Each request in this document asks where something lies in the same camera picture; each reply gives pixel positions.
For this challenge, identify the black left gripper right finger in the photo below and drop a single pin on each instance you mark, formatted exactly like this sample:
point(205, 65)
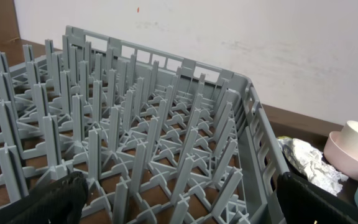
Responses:
point(304, 202)

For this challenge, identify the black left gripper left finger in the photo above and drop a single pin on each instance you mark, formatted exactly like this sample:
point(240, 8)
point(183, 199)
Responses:
point(61, 201)

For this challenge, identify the white paper napkin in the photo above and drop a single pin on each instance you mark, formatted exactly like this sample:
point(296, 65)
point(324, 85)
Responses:
point(308, 160)

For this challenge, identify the pink plastic bowl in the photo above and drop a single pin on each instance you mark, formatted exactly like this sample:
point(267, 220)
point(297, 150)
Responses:
point(338, 158)

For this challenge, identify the grey plastic dish rack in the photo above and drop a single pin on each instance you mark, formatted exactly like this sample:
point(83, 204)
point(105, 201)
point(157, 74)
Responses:
point(159, 138)

